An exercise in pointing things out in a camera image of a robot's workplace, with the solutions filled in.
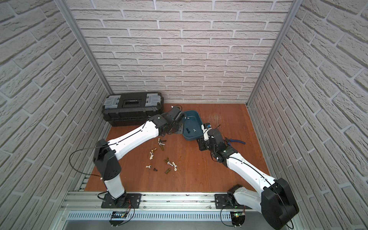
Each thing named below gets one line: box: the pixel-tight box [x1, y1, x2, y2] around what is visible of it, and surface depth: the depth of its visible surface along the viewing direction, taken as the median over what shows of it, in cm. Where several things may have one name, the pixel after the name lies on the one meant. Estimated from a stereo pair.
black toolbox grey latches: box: [102, 91, 164, 127], surface depth 97 cm
